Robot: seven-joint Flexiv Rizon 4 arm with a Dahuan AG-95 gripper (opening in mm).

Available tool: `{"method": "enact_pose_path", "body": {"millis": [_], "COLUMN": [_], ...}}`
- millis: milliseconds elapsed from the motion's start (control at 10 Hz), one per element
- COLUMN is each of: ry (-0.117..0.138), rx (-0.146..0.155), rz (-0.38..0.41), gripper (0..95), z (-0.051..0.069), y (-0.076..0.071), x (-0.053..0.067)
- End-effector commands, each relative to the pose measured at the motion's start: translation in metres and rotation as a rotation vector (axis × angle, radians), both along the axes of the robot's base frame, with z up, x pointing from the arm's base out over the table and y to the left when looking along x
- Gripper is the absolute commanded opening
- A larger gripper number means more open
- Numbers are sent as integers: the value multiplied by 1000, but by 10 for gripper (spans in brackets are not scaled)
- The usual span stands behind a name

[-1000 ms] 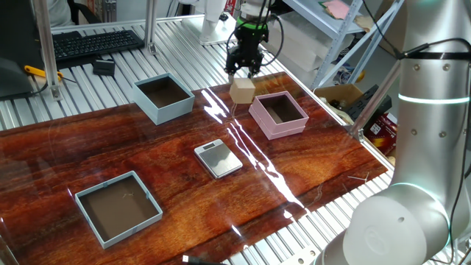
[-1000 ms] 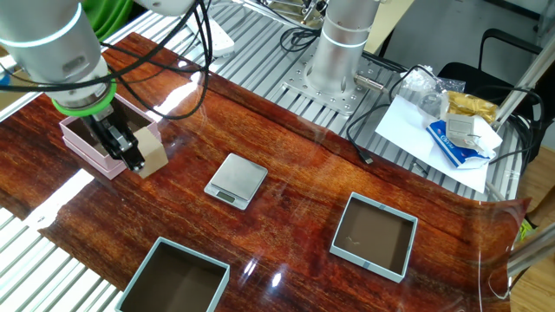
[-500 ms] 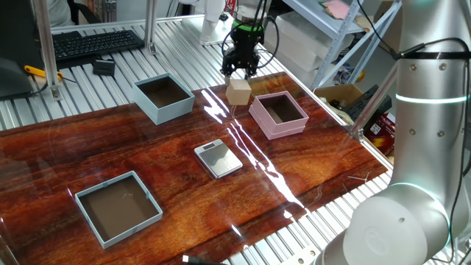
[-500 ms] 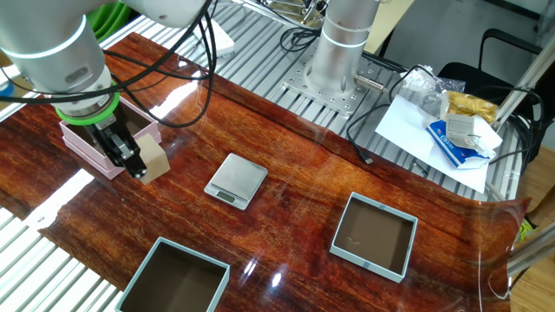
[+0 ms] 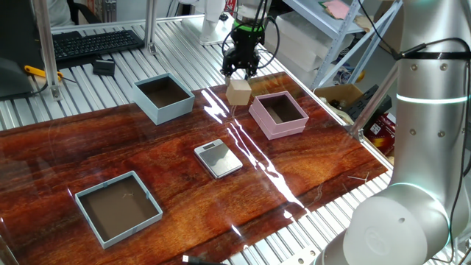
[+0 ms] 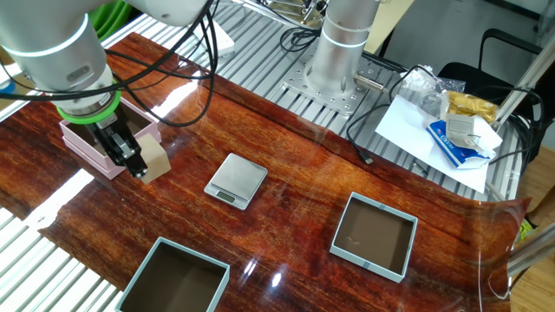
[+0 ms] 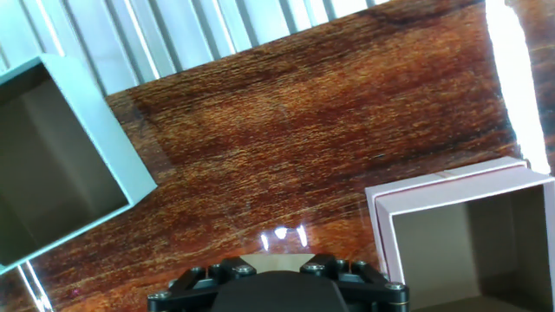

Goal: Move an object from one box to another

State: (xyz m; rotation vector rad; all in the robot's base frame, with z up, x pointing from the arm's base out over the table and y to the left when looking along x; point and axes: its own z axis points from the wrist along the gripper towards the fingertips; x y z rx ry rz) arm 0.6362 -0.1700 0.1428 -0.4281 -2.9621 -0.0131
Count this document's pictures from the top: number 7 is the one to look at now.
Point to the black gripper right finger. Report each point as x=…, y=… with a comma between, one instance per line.
x=373, y=284

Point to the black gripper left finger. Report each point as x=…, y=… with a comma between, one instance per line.
x=191, y=286

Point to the light wooden cube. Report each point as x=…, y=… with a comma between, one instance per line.
x=277, y=262

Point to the pink cardboard box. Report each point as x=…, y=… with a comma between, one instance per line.
x=433, y=195

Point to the deep light blue box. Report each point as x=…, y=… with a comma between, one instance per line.
x=108, y=130

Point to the wood grain table mat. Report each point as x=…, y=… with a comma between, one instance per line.
x=303, y=130

